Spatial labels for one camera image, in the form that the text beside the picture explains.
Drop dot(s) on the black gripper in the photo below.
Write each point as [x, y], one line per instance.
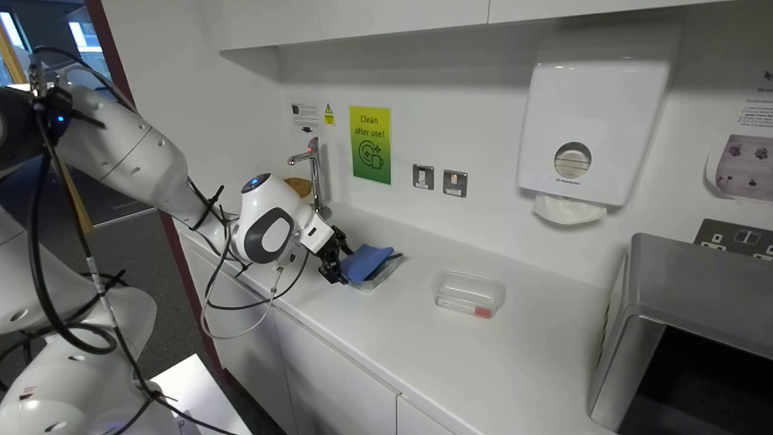
[331, 256]

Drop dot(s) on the blue towel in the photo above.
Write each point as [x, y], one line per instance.
[363, 262]

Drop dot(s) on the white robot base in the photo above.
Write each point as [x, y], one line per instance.
[66, 389]

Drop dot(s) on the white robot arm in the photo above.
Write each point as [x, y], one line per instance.
[119, 147]

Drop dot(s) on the clear plastic tray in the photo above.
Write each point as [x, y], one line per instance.
[384, 272]

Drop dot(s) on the yellow sponge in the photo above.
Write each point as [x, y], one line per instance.
[299, 187]

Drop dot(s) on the chrome tap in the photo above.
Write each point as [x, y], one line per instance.
[319, 173]

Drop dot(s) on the white lower cabinet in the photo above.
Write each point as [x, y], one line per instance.
[299, 376]

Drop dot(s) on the white cabinet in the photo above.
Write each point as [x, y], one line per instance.
[311, 38]
[299, 376]

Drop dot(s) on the clear container with red label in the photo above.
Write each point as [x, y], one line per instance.
[470, 296]

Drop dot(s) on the small warning stickers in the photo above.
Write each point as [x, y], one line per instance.
[311, 116]

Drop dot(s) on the white upper cabinet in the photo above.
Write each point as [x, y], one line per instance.
[311, 38]

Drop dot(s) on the white paper towel dispenser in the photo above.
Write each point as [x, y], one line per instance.
[584, 134]

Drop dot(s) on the stainless steel appliance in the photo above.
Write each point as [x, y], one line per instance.
[687, 340]

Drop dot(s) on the black control panel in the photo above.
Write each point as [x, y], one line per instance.
[735, 238]

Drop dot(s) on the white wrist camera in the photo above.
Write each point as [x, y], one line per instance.
[315, 234]

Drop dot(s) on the left wall socket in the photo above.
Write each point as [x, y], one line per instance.
[423, 176]

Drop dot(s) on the wall socket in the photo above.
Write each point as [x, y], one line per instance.
[423, 176]
[455, 182]

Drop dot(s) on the green yellow wall sign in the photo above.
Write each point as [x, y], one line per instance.
[369, 142]

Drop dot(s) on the right wall socket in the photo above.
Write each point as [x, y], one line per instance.
[455, 182]

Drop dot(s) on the white wall poster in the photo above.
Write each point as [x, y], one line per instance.
[743, 160]

